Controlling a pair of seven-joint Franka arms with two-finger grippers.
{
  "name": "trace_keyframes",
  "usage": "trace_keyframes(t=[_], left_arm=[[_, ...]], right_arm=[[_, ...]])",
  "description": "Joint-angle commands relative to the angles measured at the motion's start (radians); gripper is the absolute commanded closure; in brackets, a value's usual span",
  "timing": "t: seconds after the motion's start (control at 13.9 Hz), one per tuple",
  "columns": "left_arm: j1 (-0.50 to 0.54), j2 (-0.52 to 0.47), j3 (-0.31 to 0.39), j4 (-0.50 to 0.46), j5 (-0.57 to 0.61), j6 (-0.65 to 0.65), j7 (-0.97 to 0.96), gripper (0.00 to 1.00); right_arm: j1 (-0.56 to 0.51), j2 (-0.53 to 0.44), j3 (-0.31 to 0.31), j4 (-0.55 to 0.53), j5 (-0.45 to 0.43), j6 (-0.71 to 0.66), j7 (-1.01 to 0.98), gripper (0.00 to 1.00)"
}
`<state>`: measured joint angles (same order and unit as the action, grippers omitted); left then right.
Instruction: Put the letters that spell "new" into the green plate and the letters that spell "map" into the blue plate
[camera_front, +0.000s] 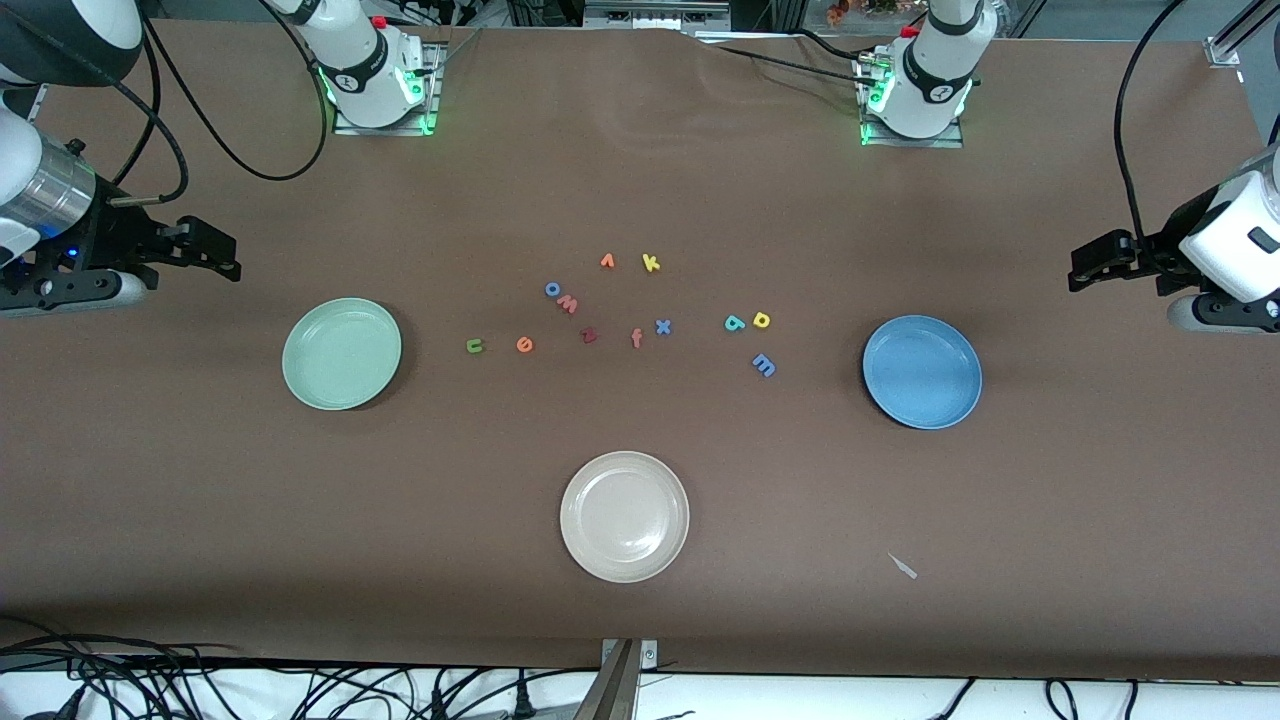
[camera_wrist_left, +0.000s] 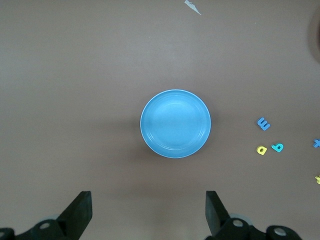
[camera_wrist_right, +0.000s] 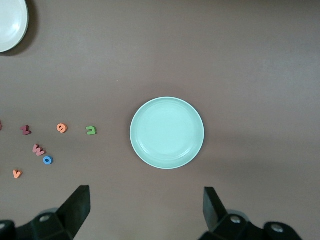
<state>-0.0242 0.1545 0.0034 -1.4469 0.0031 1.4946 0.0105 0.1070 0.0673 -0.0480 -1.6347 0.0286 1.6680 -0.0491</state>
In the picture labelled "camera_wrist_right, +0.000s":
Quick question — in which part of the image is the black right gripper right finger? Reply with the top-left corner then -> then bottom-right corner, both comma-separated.
199,186 -> 266,240

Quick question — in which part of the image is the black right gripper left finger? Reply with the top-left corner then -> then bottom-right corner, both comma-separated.
16,185 -> 91,240

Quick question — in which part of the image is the green plate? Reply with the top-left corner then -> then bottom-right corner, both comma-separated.
129,96 -> 205,170

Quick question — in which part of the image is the dark red foam letter z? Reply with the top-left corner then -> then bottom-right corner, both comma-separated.
20,124 -> 33,136

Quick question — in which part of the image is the pink foam letter w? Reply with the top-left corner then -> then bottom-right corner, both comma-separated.
31,143 -> 47,157

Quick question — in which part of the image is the beige plate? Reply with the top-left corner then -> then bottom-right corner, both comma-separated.
0,0 -> 29,53

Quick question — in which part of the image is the brown table cover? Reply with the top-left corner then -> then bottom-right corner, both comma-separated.
0,0 -> 320,240

